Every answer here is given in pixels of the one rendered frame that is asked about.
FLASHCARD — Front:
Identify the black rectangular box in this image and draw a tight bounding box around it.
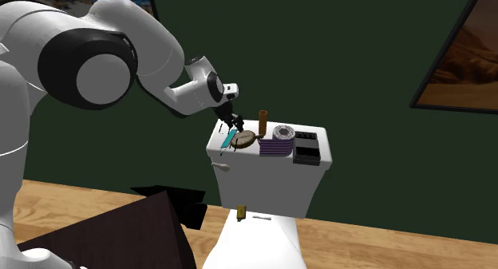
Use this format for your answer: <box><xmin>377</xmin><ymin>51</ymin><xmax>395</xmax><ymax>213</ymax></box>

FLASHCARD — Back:
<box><xmin>292</xmin><ymin>131</ymin><xmax>322</xmax><ymax>167</ymax></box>

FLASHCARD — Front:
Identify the brown round dish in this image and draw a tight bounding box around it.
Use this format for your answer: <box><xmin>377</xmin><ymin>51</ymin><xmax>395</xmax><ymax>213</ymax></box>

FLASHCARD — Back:
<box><xmin>230</xmin><ymin>129</ymin><xmax>258</xmax><ymax>150</ymax></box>

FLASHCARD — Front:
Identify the teal flat stick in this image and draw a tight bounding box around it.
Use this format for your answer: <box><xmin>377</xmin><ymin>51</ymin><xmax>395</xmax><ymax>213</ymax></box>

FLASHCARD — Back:
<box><xmin>220</xmin><ymin>128</ymin><xmax>239</xmax><ymax>150</ymax></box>

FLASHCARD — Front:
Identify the purple striped paper roll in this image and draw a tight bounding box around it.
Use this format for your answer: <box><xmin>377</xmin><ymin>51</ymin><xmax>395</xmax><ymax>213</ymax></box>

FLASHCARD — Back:
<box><xmin>259</xmin><ymin>124</ymin><xmax>297</xmax><ymax>158</ymax></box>

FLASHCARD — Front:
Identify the white toilet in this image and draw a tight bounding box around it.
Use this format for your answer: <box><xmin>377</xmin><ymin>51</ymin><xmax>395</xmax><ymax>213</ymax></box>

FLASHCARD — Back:
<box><xmin>201</xmin><ymin>118</ymin><xmax>334</xmax><ymax>269</ymax></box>

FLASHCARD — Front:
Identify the framed desert wall picture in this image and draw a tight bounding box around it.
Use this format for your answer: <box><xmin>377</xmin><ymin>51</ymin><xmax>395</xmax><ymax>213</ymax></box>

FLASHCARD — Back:
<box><xmin>409</xmin><ymin>0</ymin><xmax>498</xmax><ymax>115</ymax></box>

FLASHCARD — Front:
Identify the dark brown robot stand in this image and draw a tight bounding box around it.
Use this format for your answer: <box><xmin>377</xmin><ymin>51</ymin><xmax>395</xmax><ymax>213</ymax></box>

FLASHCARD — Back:
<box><xmin>17</xmin><ymin>190</ymin><xmax>197</xmax><ymax>269</ymax></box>

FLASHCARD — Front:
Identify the brown cylinder tube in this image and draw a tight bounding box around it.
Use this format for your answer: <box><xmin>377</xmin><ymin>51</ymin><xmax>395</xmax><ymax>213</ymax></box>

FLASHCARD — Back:
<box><xmin>258</xmin><ymin>109</ymin><xmax>269</xmax><ymax>137</ymax></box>

